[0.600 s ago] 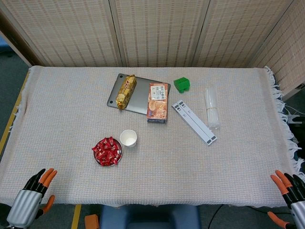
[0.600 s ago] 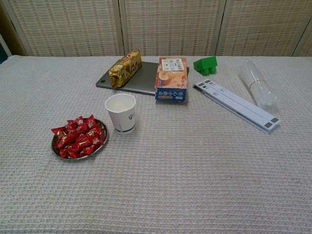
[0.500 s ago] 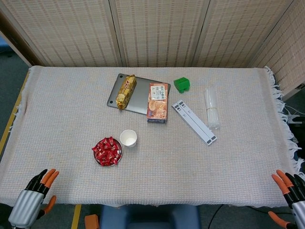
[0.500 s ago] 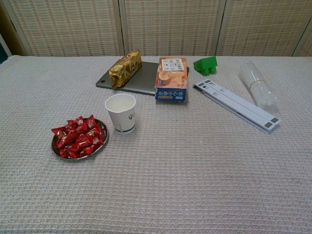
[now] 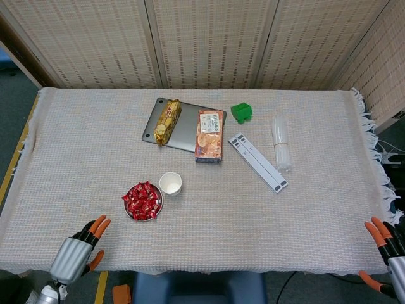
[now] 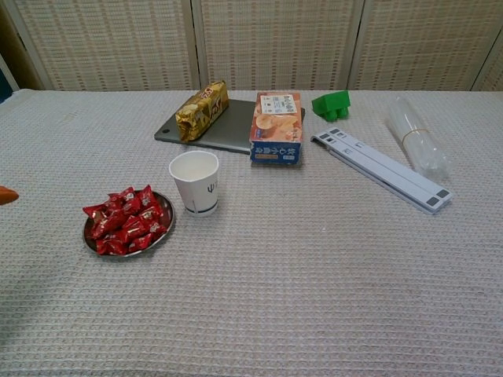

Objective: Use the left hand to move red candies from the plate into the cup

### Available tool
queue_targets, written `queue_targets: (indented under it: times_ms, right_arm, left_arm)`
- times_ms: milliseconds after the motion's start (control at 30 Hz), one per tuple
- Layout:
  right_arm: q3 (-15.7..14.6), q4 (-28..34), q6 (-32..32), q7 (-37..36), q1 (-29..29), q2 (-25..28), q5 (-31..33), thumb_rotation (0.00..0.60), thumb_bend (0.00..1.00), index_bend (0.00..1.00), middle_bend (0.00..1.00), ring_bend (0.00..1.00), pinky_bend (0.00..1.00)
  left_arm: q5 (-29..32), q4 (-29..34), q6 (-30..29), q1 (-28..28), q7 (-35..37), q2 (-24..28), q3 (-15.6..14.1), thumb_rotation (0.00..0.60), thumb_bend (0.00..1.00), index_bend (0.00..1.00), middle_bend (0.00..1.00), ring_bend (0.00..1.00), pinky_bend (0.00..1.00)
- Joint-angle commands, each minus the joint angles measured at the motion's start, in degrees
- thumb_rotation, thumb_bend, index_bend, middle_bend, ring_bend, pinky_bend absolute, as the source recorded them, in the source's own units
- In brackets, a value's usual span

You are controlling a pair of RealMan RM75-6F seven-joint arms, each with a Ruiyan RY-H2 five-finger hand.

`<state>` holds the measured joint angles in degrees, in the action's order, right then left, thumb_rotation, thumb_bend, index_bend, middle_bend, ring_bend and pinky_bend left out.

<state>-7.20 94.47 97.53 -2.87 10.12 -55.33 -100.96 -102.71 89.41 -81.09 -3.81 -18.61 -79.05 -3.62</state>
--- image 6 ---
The beige waffle tablecloth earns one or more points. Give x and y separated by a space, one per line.
275 275

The red candy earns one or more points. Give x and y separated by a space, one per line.
151 214
156 229
122 194
145 196
127 207
105 227
133 225
111 247
140 242
96 211

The white paper cup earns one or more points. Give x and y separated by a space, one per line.
196 192

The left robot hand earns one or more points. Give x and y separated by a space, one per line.
8 195

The round metal plate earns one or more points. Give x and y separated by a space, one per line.
169 212

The yellow rubber band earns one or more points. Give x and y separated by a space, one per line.
406 136

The white folding laptop stand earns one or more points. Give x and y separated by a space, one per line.
385 169

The golden snack pack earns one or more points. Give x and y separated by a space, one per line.
200 114

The green plastic block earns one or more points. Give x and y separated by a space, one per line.
328 104

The brown wooden board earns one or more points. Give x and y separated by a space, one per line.
15 51

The orange biscuit box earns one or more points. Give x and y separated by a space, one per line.
275 125

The woven folding screen panel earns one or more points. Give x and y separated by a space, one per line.
275 43
106 43
424 43
495 74

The grey laptop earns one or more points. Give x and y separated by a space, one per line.
232 129

